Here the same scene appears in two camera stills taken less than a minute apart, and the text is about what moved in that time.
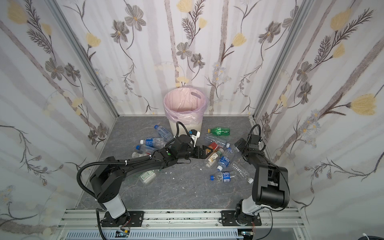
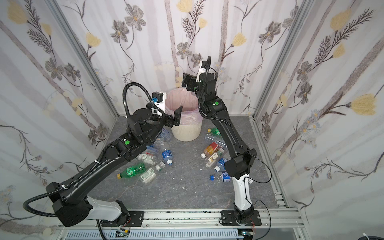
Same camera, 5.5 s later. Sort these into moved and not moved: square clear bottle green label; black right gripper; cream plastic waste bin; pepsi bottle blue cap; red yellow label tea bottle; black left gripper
Moved: black right gripper; black left gripper
Not moved: cream plastic waste bin; red yellow label tea bottle; square clear bottle green label; pepsi bottle blue cap
